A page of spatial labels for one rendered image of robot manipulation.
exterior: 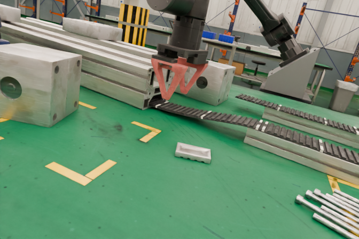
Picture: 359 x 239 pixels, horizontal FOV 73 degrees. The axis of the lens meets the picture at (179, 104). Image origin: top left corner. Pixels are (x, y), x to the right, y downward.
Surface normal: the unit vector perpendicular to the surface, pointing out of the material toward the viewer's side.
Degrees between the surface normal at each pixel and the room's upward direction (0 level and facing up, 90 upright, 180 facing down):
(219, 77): 90
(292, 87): 90
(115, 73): 90
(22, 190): 0
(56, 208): 0
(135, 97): 90
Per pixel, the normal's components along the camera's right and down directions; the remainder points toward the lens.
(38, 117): -0.06, 0.29
